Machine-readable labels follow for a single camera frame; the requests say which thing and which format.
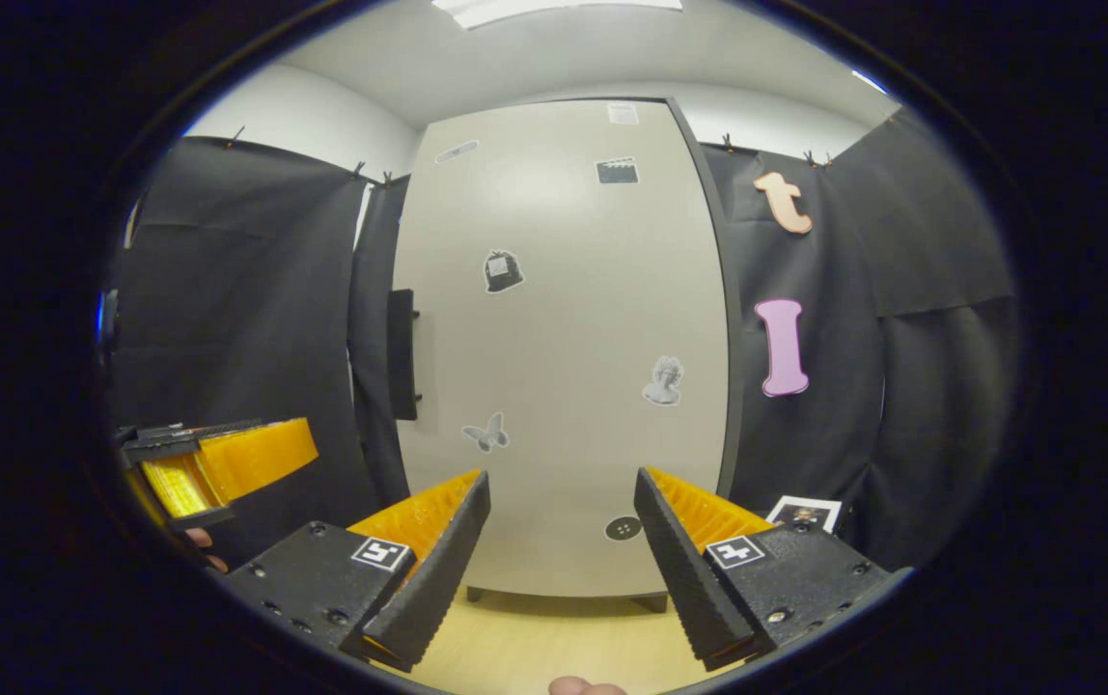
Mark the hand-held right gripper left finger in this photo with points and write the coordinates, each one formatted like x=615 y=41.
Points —
x=438 y=579

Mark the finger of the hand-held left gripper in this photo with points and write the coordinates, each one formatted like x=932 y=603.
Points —
x=260 y=458

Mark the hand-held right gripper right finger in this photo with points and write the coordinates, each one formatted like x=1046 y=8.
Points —
x=684 y=579

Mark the dark grey cabinet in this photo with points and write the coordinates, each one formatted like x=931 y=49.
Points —
x=734 y=319

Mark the small photo card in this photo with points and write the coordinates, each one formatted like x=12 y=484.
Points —
x=805 y=514

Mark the black backdrop cloth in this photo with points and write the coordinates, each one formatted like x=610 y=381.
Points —
x=245 y=309

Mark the long ceiling light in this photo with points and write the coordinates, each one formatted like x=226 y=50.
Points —
x=554 y=12

